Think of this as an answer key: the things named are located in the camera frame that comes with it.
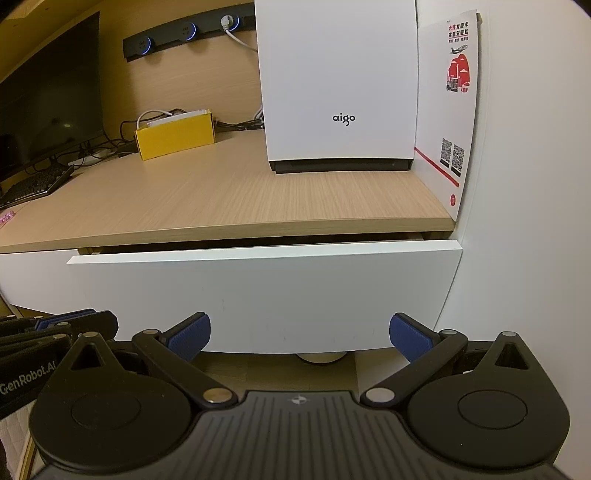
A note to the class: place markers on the pink plastic item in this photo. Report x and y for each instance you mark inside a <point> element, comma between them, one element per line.
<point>7,218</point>

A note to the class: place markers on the white computer case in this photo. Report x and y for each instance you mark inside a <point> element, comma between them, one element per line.
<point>337,69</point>

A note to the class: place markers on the white quilted bedding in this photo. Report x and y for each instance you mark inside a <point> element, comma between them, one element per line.
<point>14,438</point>

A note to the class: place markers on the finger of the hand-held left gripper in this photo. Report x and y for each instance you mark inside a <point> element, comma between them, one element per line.
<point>32,345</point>
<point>69,321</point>

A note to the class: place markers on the white power adapter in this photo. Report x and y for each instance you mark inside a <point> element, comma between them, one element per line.
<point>90,158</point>

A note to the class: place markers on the black keyboard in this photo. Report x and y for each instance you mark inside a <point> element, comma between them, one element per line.
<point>32,184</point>

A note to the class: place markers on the white printed card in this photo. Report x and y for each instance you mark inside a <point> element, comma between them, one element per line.
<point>443,115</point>

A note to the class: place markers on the black monitor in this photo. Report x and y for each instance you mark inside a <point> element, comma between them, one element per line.
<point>46,92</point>

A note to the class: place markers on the yellow box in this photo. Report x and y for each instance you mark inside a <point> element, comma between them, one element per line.
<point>175,138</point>

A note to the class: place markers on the round beige stool base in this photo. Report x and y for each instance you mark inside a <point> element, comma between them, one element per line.
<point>322,358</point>

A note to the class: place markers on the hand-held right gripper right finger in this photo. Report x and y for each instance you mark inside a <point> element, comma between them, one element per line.
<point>408,337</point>

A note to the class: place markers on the white plug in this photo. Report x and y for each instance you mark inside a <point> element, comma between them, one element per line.
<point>229,23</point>

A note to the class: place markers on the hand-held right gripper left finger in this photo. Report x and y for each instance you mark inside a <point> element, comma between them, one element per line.
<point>191,334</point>

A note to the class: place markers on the white drawer front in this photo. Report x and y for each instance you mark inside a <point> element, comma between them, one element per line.
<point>263,295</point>

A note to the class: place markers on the black wall power strip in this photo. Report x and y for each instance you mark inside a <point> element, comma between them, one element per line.
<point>161,39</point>

